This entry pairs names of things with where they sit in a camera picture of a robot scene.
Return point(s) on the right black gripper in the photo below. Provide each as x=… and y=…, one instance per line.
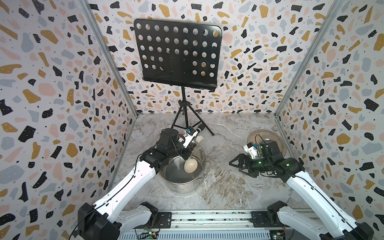
x=242, y=157

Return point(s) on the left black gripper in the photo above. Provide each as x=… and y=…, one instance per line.
x=188, y=150

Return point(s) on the cream plastic ladle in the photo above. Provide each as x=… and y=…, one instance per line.
x=191, y=164

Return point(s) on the stainless steel pot lid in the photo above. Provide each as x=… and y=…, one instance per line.
x=257, y=136

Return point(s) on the stainless steel soup pot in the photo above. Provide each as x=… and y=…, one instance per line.
x=181, y=182

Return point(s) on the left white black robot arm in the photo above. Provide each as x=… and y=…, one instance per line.
x=106, y=219

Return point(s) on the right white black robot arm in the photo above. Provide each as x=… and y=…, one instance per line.
x=334, y=224

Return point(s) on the small cream white block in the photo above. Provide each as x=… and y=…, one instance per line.
x=199, y=139

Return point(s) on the right green circuit board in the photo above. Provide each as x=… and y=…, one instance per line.
x=277, y=235

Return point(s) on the green circuit board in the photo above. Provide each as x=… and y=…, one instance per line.
x=147, y=234
x=277, y=235

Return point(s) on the black perforated music stand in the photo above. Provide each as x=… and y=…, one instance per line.
x=179, y=54

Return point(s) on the left green circuit board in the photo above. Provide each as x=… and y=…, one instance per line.
x=147, y=234

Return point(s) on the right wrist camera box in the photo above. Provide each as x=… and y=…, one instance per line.
x=251, y=150

